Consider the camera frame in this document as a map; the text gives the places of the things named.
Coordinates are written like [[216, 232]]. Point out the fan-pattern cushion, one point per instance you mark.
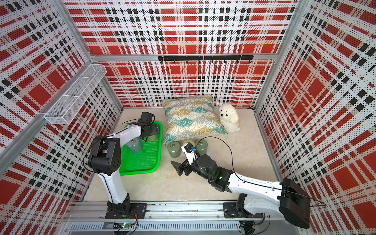
[[191, 117]]

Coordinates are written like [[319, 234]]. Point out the black hook rail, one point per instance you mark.
[[206, 58]]

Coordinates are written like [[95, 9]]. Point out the grey-green tea canister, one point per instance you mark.
[[201, 147], [174, 149]]

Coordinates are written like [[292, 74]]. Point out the beige tea canister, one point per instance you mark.
[[152, 138], [188, 141]]

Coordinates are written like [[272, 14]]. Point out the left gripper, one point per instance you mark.
[[155, 130]]

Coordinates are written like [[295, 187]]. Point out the green plastic perforated basket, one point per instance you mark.
[[144, 162]]

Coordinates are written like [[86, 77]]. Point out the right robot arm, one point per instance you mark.
[[284, 198]]

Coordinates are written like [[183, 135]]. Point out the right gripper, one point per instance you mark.
[[185, 165]]

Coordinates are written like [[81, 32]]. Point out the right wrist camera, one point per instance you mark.
[[190, 153]]

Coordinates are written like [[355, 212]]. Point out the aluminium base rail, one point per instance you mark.
[[155, 211]]

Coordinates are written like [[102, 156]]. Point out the beige tea canister back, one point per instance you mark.
[[152, 138]]

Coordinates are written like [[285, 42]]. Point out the white plush dog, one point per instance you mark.
[[229, 118]]

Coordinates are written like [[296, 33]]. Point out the white wire mesh shelf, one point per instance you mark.
[[67, 106]]

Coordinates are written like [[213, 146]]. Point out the blue-grey tea canister middle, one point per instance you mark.
[[135, 145]]

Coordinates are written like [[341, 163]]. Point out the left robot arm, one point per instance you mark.
[[105, 159]]

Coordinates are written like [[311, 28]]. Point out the green circuit board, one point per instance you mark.
[[122, 226]]

